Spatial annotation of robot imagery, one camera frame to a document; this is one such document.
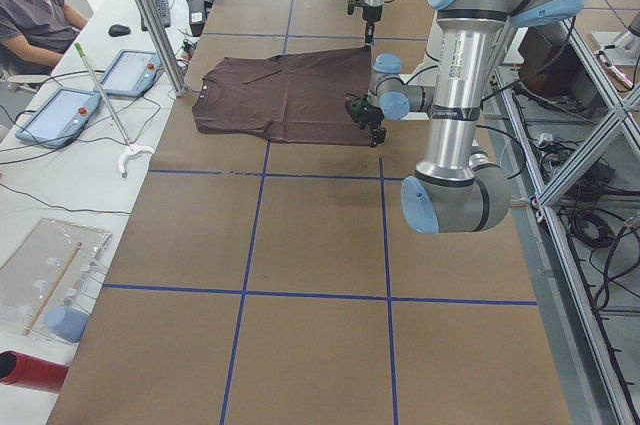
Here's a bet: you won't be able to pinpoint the blue teach pendant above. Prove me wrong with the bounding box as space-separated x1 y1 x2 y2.
15 87 101 149
99 49 161 98

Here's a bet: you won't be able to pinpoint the clear plastic bag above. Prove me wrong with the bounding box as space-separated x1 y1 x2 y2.
1 219 112 343

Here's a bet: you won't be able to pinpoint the black computer mouse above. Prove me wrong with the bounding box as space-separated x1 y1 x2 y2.
108 24 131 38

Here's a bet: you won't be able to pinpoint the wooden stick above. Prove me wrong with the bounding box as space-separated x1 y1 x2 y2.
22 241 83 336

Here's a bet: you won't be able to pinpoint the seated person grey shirt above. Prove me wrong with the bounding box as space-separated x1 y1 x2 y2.
1 0 88 75

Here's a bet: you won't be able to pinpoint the blue cup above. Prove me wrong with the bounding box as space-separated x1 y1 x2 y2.
45 306 89 343

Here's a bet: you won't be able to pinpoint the brown paper table cover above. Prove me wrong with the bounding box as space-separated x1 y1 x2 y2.
47 0 576 425

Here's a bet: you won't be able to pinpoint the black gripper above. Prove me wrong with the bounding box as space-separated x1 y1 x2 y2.
347 0 383 45
345 96 387 148

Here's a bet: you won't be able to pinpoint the grey reacher grabber tool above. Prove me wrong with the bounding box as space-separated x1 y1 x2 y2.
73 43 155 179

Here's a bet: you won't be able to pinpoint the near blue teach pendant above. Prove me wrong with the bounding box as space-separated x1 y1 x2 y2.
15 87 101 149

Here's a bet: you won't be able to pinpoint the dark brown t-shirt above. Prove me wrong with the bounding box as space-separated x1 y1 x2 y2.
192 47 371 146

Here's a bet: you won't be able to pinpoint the red cylinder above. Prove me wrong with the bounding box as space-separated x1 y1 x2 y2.
1 350 68 393

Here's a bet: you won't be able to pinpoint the far blue teach pendant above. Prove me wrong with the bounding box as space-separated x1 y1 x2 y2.
99 49 161 98

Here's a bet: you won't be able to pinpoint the black keyboard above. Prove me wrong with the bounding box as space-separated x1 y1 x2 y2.
152 0 171 28

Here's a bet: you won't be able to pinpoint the aluminium frame post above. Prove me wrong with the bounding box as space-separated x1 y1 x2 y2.
134 0 187 97

